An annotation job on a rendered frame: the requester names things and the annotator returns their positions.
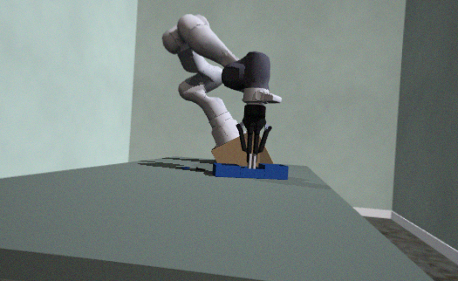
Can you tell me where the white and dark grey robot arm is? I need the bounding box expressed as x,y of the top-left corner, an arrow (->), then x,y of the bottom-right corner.
162,14 -> 282,148

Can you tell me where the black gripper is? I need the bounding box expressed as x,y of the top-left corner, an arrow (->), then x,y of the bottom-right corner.
236,105 -> 272,168

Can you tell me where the blue rack of three bins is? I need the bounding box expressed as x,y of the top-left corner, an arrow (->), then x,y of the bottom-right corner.
212,163 -> 289,180

